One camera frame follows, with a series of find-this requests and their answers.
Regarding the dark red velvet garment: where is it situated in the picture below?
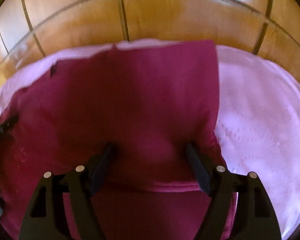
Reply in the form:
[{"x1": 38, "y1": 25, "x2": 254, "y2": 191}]
[{"x1": 0, "y1": 40, "x2": 225, "y2": 239}]

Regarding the pink bedspread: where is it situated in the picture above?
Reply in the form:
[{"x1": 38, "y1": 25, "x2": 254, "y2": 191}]
[{"x1": 0, "y1": 38, "x2": 300, "y2": 240}]

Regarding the wooden panelled wardrobe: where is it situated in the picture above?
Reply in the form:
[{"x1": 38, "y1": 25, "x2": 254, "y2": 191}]
[{"x1": 0, "y1": 0, "x2": 300, "y2": 87}]

